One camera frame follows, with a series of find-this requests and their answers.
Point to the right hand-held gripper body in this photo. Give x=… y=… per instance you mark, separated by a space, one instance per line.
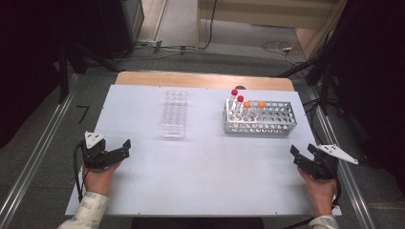
x=324 y=165

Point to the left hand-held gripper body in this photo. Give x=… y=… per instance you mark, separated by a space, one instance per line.
x=95 y=156

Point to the metal tube rack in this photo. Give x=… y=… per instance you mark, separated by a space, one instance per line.
x=270 y=127

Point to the clear plastic tube rack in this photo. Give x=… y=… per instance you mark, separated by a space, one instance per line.
x=174 y=124

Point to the orange-capped test tube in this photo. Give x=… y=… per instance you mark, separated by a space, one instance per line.
x=247 y=104
x=261 y=104

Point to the red-capped test tube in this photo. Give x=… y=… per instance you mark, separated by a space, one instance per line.
x=240 y=98
x=234 y=92

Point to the person's left hand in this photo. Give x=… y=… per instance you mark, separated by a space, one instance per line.
x=98 y=181

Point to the person's right hand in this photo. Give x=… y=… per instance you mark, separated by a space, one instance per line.
x=320 y=194

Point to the black metal stand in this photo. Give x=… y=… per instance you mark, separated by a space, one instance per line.
x=324 y=79
x=63 y=73

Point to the wooden table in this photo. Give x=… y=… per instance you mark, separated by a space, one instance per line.
x=191 y=79

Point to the black curtain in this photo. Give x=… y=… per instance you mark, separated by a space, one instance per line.
x=375 y=79
x=31 y=63

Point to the black cabinet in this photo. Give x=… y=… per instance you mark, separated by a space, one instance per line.
x=127 y=25

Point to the wooden desk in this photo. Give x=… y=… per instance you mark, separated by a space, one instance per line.
x=264 y=12

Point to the metal floor rail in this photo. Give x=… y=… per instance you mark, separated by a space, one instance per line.
x=347 y=178
x=35 y=152

